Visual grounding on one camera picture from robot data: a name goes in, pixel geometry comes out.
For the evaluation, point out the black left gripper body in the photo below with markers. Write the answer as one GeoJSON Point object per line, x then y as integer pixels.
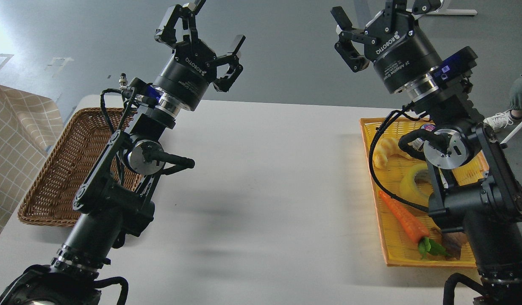
{"type": "Point", "coordinates": [185, 76]}

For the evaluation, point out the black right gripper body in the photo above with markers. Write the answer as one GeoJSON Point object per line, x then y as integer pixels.
{"type": "Point", "coordinates": [402, 54]}

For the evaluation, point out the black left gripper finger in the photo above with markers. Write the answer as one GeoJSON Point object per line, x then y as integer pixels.
{"type": "Point", "coordinates": [166, 31]}
{"type": "Point", "coordinates": [231, 59]}

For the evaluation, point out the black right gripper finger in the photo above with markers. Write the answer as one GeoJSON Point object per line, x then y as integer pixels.
{"type": "Point", "coordinates": [347, 36]}
{"type": "Point", "coordinates": [396, 8]}

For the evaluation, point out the yellow tape roll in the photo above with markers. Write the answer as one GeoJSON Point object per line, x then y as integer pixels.
{"type": "Point", "coordinates": [415, 186]}

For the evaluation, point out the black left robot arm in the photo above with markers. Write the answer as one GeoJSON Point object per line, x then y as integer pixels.
{"type": "Point", "coordinates": [115, 198]}

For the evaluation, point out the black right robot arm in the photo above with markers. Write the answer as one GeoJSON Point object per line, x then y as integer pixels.
{"type": "Point", "coordinates": [474, 188]}

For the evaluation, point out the white stand base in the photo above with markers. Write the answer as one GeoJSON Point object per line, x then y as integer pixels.
{"type": "Point", "coordinates": [453, 12]}

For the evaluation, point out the small dark jar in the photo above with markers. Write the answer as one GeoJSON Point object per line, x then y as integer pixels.
{"type": "Point", "coordinates": [428, 127]}

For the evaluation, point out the yellow toy croissant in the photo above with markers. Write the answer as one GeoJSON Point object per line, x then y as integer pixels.
{"type": "Point", "coordinates": [385, 148]}

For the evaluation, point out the white sneaker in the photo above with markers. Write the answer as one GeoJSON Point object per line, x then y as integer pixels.
{"type": "Point", "coordinates": [500, 121]}

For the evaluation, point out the beige checkered cloth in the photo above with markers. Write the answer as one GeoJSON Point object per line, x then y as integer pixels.
{"type": "Point", "coordinates": [29, 125]}

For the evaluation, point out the orange toy carrot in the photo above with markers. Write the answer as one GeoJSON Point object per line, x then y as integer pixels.
{"type": "Point", "coordinates": [417, 232]}

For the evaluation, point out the yellow plastic basket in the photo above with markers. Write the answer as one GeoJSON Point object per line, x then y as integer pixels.
{"type": "Point", "coordinates": [397, 248]}

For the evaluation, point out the brown toy animal figure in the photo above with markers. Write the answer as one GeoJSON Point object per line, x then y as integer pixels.
{"type": "Point", "coordinates": [451, 244]}

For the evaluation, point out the brown wicker basket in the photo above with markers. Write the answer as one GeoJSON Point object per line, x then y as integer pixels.
{"type": "Point", "coordinates": [49, 201]}

